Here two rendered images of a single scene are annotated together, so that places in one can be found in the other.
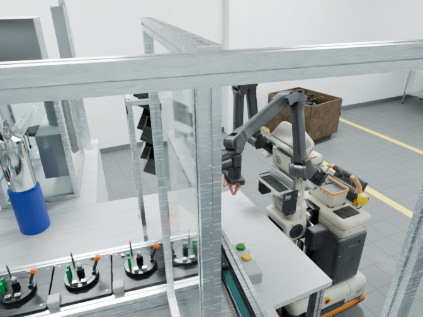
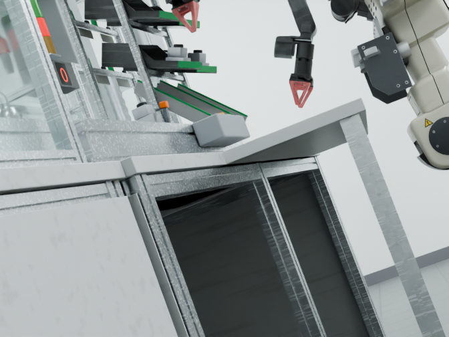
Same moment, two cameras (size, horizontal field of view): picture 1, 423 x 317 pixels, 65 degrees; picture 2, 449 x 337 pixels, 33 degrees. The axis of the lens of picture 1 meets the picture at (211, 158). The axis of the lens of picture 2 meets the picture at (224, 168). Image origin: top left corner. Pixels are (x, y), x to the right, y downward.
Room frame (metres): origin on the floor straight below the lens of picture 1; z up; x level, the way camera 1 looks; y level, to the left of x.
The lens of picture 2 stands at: (-0.43, -1.21, 0.68)
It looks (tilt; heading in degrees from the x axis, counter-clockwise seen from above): 5 degrees up; 34
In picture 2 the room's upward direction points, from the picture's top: 20 degrees counter-clockwise
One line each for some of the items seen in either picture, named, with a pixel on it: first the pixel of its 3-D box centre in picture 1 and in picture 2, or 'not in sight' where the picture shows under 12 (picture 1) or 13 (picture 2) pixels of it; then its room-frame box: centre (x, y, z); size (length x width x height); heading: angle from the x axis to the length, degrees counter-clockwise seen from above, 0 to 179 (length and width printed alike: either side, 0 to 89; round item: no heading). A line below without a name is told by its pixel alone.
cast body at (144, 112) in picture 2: not in sight; (142, 117); (1.17, 0.08, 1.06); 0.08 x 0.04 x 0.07; 104
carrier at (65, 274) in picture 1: (80, 270); not in sight; (1.03, 0.56, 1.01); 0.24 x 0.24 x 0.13; 16
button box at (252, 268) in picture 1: (245, 262); (222, 130); (1.15, -0.15, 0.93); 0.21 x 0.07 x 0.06; 16
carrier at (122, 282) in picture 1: (139, 258); not in sight; (1.10, 0.32, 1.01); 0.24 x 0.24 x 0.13; 16
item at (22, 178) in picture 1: (13, 155); not in sight; (1.53, 1.01, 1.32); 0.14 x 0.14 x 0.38
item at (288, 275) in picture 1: (221, 245); (246, 165); (1.37, -0.05, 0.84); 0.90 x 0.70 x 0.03; 24
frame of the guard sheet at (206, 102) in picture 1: (179, 238); not in sight; (0.67, 0.09, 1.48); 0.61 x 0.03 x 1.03; 16
